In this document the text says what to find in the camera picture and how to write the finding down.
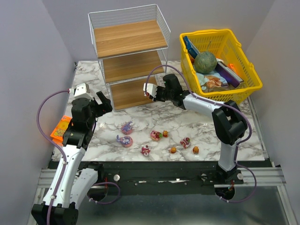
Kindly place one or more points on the pink bear toy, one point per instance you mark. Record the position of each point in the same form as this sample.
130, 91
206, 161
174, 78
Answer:
145, 150

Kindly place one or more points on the blue book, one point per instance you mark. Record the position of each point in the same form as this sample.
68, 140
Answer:
191, 48

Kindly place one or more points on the red white cake toy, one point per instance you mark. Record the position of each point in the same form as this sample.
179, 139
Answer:
185, 142

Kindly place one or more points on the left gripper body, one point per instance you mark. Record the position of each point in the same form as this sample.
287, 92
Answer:
100, 106

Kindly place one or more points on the small orange bear toy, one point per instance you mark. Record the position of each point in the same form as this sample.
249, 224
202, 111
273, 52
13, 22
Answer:
165, 133

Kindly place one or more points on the purple box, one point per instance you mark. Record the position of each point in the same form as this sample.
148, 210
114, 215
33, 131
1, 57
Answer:
231, 77

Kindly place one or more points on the white wire wooden shelf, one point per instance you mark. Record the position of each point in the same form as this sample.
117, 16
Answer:
130, 44

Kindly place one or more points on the orange sponge box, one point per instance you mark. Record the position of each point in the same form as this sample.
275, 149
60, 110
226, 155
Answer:
58, 132

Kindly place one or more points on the yellow plastic basket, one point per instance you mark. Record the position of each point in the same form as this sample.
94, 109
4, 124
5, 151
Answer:
225, 46

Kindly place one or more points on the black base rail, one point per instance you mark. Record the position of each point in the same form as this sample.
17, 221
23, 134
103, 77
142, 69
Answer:
159, 178

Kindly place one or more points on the snack bag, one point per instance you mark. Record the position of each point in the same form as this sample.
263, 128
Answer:
212, 82

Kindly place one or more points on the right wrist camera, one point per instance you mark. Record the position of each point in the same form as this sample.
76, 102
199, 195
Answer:
150, 91

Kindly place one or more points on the purple bunny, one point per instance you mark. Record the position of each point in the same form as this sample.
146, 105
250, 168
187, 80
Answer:
127, 128
125, 141

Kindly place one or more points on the orange burger toy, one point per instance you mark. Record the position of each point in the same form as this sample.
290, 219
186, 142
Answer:
173, 150

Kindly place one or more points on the pink strawberry cake toy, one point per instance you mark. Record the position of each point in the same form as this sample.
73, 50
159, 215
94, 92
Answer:
155, 135

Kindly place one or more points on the orange duck toy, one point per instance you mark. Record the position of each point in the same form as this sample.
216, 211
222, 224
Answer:
195, 150

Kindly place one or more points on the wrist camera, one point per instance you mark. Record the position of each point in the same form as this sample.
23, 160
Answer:
81, 91
150, 91

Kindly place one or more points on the small orange box in basket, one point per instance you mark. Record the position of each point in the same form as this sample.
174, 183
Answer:
231, 66

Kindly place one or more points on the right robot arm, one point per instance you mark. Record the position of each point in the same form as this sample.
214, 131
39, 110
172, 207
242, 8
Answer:
229, 123

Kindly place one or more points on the green melon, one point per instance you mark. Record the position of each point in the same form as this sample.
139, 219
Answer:
205, 62

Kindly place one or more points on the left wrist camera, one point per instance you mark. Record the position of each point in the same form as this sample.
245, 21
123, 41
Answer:
81, 91

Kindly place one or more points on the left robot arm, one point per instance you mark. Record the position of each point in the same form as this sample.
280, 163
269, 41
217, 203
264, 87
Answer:
61, 203

